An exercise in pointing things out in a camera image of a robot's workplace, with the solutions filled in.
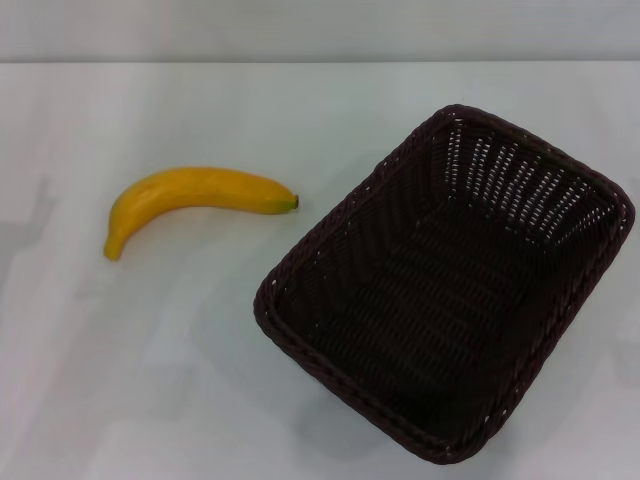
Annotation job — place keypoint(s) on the yellow banana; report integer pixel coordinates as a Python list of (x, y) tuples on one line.
[(200, 187)]

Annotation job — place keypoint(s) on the dark brown woven basket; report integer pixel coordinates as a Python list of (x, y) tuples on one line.
[(425, 310)]

